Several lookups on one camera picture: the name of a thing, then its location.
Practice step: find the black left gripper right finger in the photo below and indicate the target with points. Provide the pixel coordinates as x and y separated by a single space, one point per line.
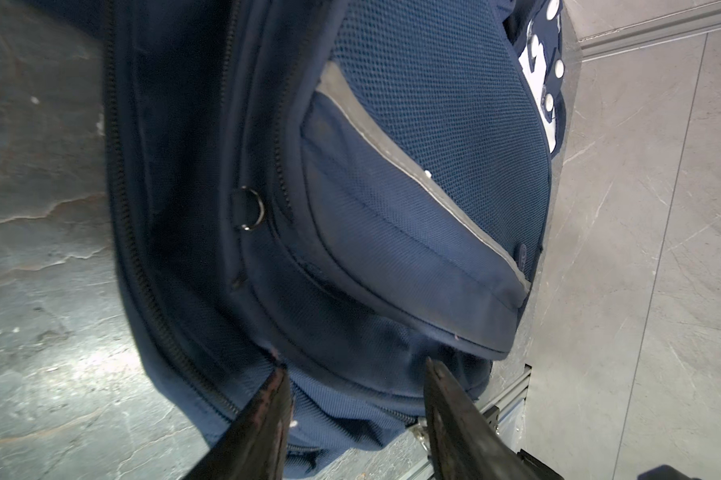
464 445

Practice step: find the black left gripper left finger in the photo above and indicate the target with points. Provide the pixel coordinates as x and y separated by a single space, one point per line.
255 445

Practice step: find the navy blue student backpack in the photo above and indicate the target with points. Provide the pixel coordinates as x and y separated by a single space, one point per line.
334 193

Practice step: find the aluminium frame rails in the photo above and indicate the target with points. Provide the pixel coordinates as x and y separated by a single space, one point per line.
619 355

